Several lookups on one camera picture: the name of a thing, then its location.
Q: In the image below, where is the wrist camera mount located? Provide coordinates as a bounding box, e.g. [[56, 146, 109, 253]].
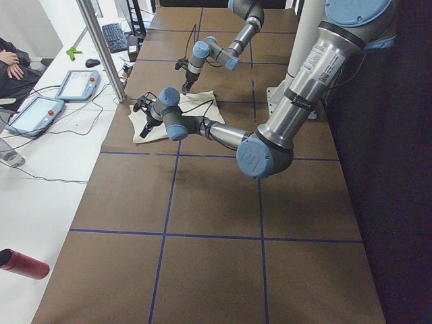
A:
[[132, 96, 155, 113], [175, 57, 189, 71]]

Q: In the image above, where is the black power adapter box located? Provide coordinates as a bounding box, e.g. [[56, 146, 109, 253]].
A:
[[127, 35, 140, 62]]

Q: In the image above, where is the near teach pendant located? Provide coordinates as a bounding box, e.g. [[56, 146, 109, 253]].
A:
[[5, 96, 65, 137]]

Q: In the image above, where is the green plastic tool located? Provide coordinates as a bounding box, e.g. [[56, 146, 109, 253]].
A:
[[66, 47, 82, 61]]

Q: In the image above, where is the aluminium frame post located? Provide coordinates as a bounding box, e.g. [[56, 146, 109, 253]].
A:
[[76, 0, 127, 103]]

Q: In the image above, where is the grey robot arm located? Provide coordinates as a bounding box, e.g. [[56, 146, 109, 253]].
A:
[[134, 1, 397, 179], [175, 1, 265, 94]]

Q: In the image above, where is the brown paper table cover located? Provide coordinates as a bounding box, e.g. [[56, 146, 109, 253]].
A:
[[32, 6, 387, 324]]

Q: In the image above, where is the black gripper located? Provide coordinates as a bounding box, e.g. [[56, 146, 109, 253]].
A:
[[140, 115, 162, 138], [182, 72, 196, 93]]

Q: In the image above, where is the teach pendant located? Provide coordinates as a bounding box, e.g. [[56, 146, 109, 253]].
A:
[[5, 96, 65, 137], [55, 70, 100, 102]]

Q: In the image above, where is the black keyboard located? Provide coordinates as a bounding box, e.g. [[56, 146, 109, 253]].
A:
[[102, 23, 128, 53]]

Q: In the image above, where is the seated person in black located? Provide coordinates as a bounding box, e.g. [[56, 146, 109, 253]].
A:
[[1, 38, 43, 111]]

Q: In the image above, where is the red cylindrical bottle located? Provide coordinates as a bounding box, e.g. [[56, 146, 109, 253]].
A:
[[1, 248, 50, 279]]

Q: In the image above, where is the cream cat print t-shirt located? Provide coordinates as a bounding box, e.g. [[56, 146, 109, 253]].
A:
[[128, 90, 225, 144]]

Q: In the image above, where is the far teach pendant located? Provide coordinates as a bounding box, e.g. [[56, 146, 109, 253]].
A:
[[55, 70, 100, 102]]

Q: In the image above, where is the black computer mouse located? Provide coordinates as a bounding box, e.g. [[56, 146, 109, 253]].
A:
[[85, 59, 101, 68]]

